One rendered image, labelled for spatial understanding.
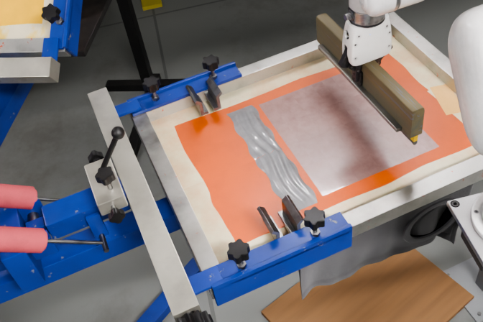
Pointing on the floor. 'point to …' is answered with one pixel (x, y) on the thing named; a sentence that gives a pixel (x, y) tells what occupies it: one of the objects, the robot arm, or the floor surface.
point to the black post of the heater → (125, 5)
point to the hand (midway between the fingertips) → (365, 72)
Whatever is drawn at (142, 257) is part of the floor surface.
